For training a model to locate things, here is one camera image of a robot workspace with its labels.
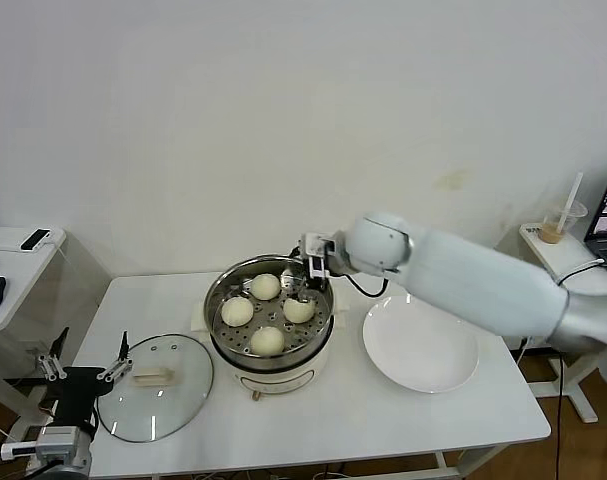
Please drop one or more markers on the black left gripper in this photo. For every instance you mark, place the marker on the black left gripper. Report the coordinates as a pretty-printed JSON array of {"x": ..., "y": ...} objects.
[{"x": 78, "y": 387}]

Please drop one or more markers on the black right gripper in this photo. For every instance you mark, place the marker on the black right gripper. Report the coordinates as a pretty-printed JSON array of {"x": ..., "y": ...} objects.
[{"x": 317, "y": 266}]

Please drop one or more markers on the white steamed baozi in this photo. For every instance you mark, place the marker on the white steamed baozi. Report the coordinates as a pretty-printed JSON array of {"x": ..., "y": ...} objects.
[
  {"x": 265, "y": 287},
  {"x": 237, "y": 311},
  {"x": 299, "y": 311},
  {"x": 268, "y": 341}
]

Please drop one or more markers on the round glass lid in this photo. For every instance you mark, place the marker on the round glass lid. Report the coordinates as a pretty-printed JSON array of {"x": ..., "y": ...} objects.
[{"x": 183, "y": 395}]

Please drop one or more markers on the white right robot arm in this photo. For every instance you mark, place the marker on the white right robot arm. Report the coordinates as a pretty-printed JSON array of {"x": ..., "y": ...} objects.
[{"x": 458, "y": 280}]

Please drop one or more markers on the perforated stainless steamer basket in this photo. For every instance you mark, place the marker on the perforated stainless steamer basket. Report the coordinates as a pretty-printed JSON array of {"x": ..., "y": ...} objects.
[{"x": 318, "y": 340}]

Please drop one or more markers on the white electric cooker base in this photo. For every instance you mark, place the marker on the white electric cooker base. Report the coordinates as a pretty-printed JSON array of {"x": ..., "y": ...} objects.
[{"x": 278, "y": 382}]

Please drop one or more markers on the white side table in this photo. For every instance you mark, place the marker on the white side table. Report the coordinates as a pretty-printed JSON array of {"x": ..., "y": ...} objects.
[
  {"x": 13, "y": 285},
  {"x": 540, "y": 250}
]

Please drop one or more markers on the white round plate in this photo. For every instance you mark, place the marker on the white round plate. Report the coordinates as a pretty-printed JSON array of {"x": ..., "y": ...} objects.
[{"x": 418, "y": 345}]

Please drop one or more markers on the black and white phone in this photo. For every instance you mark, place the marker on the black and white phone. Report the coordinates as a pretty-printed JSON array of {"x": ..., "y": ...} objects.
[{"x": 35, "y": 240}]

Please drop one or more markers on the clear plastic drink cup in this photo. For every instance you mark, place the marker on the clear plastic drink cup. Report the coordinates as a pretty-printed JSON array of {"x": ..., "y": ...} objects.
[{"x": 558, "y": 229}]

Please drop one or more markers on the white drinking straw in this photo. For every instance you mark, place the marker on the white drinking straw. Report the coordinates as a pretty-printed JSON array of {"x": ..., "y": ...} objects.
[{"x": 573, "y": 190}]

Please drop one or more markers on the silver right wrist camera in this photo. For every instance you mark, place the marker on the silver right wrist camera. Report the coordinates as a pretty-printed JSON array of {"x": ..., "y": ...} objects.
[{"x": 317, "y": 244}]

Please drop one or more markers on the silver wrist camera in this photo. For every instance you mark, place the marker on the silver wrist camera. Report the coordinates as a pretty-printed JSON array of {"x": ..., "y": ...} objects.
[
  {"x": 317, "y": 244},
  {"x": 53, "y": 441}
]

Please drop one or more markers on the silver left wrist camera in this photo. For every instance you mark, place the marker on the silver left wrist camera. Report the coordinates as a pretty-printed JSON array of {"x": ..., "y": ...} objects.
[{"x": 53, "y": 441}]

